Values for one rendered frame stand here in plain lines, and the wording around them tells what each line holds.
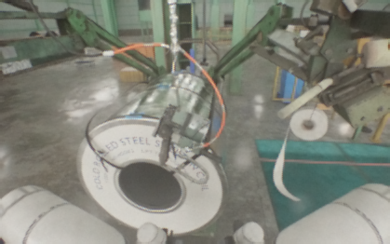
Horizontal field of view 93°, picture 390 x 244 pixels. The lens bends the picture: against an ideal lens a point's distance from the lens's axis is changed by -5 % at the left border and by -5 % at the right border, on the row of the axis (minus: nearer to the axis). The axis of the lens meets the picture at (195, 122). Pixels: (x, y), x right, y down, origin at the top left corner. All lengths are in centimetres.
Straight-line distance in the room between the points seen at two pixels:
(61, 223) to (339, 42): 110
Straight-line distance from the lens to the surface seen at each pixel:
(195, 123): 102
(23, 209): 53
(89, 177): 180
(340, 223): 46
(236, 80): 585
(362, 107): 114
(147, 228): 99
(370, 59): 107
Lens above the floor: 189
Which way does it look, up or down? 27 degrees down
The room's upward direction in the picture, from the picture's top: 1 degrees counter-clockwise
